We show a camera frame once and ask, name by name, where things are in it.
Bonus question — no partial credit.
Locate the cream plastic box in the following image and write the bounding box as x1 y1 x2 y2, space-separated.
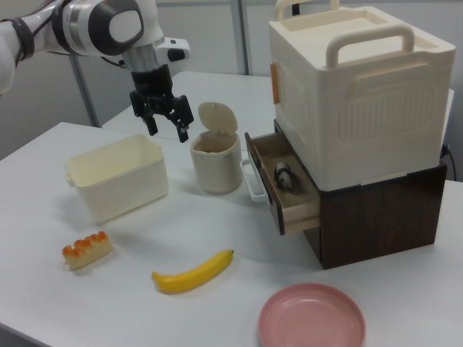
64 133 170 223

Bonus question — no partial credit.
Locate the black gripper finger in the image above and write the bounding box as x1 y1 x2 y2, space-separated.
143 112 160 137
172 108 192 144

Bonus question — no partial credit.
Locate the yellow banana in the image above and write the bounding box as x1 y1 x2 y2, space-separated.
151 249 235 295

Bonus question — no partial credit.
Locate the pink plate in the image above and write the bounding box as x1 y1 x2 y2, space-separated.
258 283 367 347

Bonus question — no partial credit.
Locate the orange topped bread slice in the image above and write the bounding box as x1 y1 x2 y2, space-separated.
61 231 113 271

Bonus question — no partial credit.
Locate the black and white toy figure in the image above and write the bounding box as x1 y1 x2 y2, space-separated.
273 161 298 194

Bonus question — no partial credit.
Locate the dark wooden drawer cabinet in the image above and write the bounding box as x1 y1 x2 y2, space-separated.
273 119 448 270

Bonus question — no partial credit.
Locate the cream trash can with lid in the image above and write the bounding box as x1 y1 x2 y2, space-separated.
190 102 242 194

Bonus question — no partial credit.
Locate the open wooden drawer white handle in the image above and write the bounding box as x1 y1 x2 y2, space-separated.
239 132 321 236

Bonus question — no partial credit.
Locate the large cream storage box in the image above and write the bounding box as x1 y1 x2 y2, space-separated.
268 0 456 192

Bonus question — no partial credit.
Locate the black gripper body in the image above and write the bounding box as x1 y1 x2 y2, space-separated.
129 63 192 119

